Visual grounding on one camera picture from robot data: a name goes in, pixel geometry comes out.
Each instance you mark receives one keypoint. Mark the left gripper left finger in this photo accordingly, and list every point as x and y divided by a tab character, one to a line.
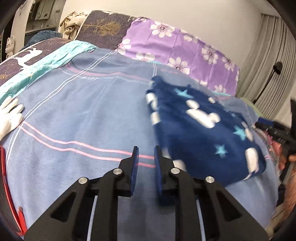
88	206

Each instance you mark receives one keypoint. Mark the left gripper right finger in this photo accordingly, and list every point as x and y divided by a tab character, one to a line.
204	210

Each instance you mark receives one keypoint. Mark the navy fleece star garment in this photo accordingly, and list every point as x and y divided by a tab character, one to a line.
192	127

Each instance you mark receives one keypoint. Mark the right hand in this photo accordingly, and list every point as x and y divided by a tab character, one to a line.
289	180

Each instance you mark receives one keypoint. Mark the black floor lamp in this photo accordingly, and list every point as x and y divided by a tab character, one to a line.
277	68

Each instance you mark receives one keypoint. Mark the grey window curtain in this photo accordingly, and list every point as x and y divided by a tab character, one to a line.
274	42

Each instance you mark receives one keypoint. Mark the blue plaid bed quilt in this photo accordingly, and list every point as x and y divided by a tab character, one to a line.
85	109

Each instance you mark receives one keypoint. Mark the white glove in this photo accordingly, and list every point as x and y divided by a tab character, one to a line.
11	116

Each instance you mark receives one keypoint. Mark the purple floral pillow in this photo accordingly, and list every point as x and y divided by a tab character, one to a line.
151	41

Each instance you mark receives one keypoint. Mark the dark brown tree pillow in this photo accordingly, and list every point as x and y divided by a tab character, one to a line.
104	29

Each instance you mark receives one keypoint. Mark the beige crumpled cloth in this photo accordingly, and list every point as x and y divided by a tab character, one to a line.
71	24

